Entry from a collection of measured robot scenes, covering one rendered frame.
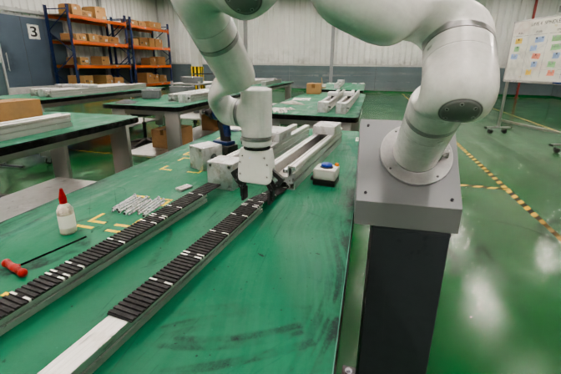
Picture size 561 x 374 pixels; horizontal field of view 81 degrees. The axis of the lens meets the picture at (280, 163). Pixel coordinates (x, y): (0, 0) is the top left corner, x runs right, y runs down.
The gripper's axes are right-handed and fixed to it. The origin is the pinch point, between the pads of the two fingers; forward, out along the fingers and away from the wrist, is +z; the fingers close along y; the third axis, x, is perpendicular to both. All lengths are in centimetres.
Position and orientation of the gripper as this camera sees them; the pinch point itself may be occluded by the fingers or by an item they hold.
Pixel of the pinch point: (257, 197)
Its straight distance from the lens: 97.9
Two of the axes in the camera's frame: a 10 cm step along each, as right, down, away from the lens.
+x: 3.6, -2.6, 8.9
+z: -0.1, 9.6, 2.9
